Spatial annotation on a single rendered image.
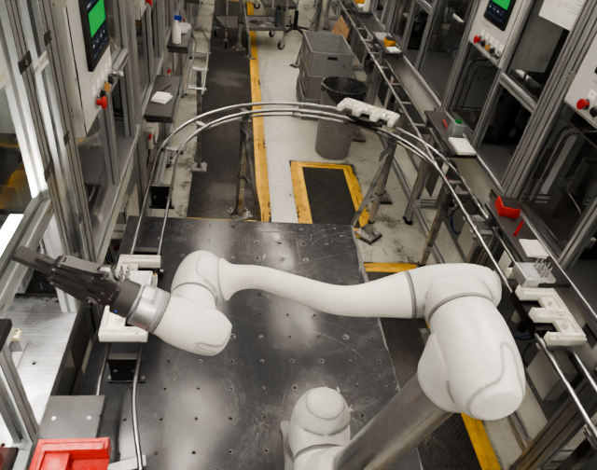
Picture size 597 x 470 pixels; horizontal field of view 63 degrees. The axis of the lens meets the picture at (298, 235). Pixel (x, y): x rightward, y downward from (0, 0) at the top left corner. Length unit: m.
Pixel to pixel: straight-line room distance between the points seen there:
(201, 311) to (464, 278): 0.53
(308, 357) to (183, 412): 0.47
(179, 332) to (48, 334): 0.65
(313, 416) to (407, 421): 0.38
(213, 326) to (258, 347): 0.78
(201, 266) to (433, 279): 0.51
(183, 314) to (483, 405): 0.58
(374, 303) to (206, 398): 0.84
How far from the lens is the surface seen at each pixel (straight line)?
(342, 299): 1.02
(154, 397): 1.70
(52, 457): 1.35
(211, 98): 5.13
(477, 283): 1.01
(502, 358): 0.91
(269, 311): 1.93
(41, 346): 1.59
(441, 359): 0.94
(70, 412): 1.45
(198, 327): 1.04
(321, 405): 1.38
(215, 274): 1.13
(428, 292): 1.01
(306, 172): 4.05
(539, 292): 2.12
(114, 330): 1.62
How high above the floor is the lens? 2.11
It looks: 39 degrees down
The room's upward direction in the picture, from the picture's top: 9 degrees clockwise
